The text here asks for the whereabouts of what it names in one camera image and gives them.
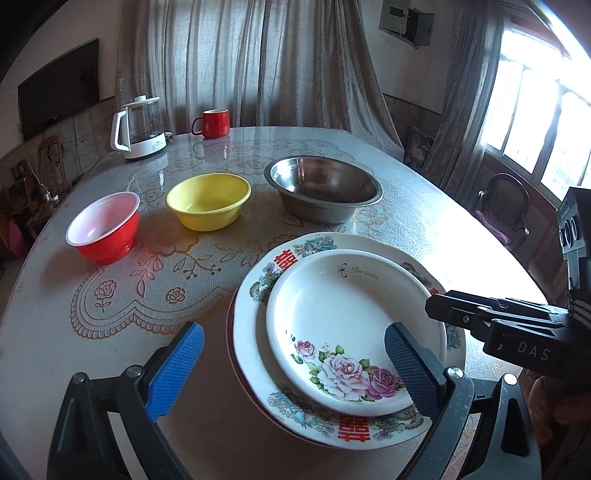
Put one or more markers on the grey side curtain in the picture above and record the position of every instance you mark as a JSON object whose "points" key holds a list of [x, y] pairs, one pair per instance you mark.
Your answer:
{"points": [[461, 101]]}

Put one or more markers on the dark wooden chair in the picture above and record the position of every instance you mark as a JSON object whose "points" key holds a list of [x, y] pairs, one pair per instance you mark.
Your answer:
{"points": [[505, 207]]}

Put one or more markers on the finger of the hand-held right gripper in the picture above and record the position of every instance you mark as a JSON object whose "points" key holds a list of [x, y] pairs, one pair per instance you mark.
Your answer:
{"points": [[461, 307], [478, 331]]}

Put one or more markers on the wall electrical box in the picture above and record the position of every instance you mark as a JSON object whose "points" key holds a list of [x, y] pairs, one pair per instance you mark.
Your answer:
{"points": [[406, 21]]}

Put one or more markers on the white rose print plate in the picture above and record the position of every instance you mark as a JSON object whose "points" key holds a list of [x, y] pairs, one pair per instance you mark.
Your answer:
{"points": [[351, 314]]}

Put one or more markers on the pink plastic object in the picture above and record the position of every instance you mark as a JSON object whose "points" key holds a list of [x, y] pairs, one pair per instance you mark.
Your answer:
{"points": [[17, 239]]}

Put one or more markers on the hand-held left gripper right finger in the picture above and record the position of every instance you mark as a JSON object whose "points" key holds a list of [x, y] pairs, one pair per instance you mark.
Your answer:
{"points": [[411, 369]]}

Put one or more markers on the red plastic bowl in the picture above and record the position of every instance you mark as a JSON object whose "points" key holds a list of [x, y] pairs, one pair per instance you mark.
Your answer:
{"points": [[104, 230]]}

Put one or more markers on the long grey curtain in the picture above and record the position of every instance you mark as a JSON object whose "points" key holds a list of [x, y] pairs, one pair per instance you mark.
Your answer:
{"points": [[258, 64]]}

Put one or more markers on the person's right hand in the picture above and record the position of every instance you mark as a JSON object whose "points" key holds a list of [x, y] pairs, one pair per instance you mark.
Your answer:
{"points": [[563, 401]]}

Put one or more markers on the black wall television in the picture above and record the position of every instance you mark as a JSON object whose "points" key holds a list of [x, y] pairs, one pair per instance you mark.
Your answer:
{"points": [[57, 90]]}

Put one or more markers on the white power strip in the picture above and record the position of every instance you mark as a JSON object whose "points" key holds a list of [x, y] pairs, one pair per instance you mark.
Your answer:
{"points": [[51, 196]]}

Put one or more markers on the stainless steel bowl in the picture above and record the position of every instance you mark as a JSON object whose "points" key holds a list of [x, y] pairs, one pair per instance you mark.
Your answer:
{"points": [[323, 184]]}

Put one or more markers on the large floral rim plate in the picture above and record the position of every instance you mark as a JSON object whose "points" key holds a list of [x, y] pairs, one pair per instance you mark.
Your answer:
{"points": [[229, 341]]}

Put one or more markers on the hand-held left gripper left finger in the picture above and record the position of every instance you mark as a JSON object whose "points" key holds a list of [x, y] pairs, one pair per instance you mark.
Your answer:
{"points": [[175, 364]]}

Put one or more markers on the yellow plastic bowl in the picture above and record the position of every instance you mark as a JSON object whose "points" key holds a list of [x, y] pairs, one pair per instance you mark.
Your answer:
{"points": [[207, 198]]}

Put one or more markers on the white glass electric kettle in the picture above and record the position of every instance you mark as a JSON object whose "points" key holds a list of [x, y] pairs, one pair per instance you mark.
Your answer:
{"points": [[138, 134]]}

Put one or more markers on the scalloped plate with red characters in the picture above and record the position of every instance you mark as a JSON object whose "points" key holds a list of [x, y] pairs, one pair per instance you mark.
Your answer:
{"points": [[251, 350]]}

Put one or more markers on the red mug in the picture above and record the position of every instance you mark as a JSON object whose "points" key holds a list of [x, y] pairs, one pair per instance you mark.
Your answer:
{"points": [[214, 123]]}

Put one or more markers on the window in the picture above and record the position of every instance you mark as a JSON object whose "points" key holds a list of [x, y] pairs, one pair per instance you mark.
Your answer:
{"points": [[540, 120]]}

